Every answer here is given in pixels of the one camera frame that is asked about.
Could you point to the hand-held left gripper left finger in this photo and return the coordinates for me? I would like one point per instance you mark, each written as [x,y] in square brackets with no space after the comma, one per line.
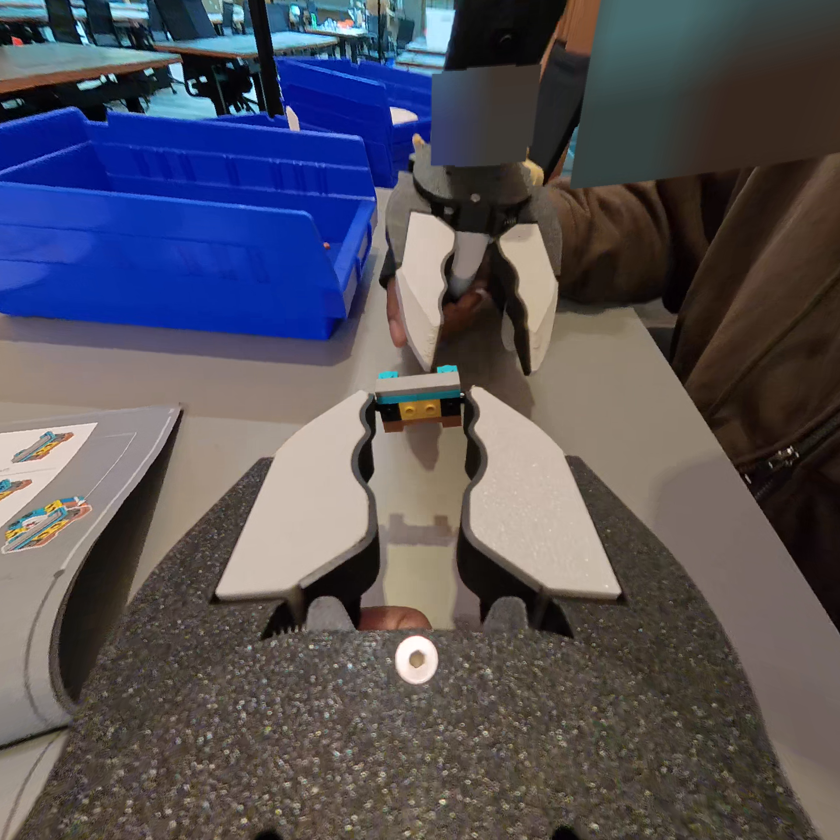
[302,512]

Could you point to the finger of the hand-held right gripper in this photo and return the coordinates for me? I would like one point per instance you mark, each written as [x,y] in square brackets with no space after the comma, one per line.
[423,275]
[535,289]

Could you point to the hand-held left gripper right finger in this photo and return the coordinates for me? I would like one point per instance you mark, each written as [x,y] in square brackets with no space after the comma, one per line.
[538,512]

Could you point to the grey-topped toy brick assembly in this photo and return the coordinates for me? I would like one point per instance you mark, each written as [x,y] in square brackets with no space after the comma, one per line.
[420,400]

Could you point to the person's right forearm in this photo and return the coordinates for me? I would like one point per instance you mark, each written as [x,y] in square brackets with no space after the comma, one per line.
[643,243]

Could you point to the person's right hand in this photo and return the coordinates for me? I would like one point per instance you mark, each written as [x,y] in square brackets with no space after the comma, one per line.
[463,315]

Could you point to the blue plastic storage bin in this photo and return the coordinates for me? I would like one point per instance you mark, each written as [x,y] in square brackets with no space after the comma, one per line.
[164,269]
[334,98]
[197,141]

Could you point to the grey instruction booklet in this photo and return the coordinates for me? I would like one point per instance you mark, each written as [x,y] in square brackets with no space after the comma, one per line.
[98,472]

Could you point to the person in brown jacket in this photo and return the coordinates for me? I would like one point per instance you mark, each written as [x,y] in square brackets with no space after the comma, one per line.
[774,315]

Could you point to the black metal pole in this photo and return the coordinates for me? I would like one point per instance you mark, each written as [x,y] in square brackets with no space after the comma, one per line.
[264,59]

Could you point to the brown office table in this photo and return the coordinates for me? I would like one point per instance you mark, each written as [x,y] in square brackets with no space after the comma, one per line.
[249,44]
[72,62]

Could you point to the black office chair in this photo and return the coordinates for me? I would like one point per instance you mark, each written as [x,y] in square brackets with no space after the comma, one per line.
[102,19]
[64,18]
[187,16]

